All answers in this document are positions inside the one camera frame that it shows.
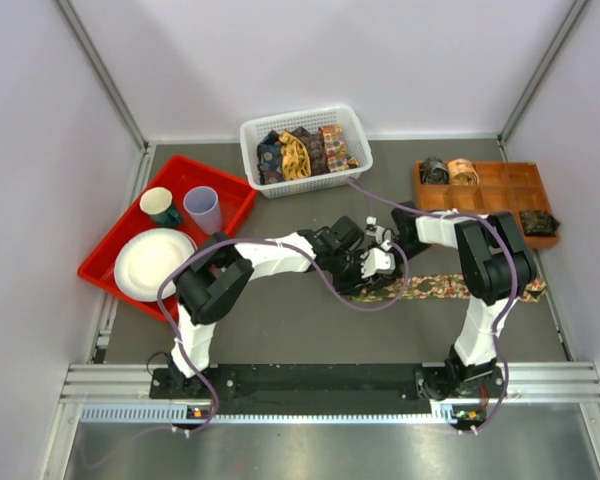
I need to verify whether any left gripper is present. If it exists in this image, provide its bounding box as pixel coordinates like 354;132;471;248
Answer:
327;249;373;297

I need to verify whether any floral patterned tie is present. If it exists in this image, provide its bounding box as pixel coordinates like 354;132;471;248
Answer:
349;272;547;306

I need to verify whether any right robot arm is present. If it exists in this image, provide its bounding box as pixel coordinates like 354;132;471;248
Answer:
391;202;537;400

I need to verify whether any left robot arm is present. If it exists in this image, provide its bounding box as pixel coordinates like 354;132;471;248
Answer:
170;216;401;397

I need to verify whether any rolled dark grey tie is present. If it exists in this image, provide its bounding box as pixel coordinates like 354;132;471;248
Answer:
420;157;450;185

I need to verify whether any rolled beige tie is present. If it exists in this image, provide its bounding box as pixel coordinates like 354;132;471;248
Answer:
447;158;480;186

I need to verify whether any orange dotted tie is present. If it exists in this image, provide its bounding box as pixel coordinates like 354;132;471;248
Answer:
319;124;359;173

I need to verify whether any white plastic basket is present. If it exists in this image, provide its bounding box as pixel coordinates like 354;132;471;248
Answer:
240;105;373;199

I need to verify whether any yellow patterned tie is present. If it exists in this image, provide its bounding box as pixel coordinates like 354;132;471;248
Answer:
279;131;311;181

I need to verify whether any maroon patterned tie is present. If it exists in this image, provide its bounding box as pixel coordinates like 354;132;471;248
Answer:
292;127;329;176

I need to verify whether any wooden compartment tray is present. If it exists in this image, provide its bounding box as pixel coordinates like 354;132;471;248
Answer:
413;162;552;225

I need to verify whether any dark blue patterned tie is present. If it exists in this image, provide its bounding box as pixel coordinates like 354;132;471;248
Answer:
257;130;284;185

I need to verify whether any rolled dark green tie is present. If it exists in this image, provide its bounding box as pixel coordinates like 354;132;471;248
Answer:
519;210;560;237

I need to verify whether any lilac plastic cup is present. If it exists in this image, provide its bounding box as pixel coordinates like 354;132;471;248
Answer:
183;186;222;235

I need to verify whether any red plastic tray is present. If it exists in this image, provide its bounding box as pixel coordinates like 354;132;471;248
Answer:
77;155;256;322

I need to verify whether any green mug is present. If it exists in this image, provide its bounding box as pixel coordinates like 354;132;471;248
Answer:
139;187;182;228

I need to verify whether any white paper plate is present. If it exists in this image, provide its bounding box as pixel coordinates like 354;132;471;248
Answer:
114;228;197;302

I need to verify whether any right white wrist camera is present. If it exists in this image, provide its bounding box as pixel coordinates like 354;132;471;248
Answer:
365;216;393;249

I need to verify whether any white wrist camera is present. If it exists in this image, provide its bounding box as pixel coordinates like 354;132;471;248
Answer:
361;240;395;279
365;216;393;249

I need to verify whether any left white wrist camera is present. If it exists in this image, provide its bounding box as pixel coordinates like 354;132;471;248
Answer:
361;240;395;279

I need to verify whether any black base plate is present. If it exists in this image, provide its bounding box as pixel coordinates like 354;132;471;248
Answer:
149;363;504;416

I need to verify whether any aluminium front rail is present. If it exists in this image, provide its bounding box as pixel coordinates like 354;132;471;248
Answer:
60;362;600;426

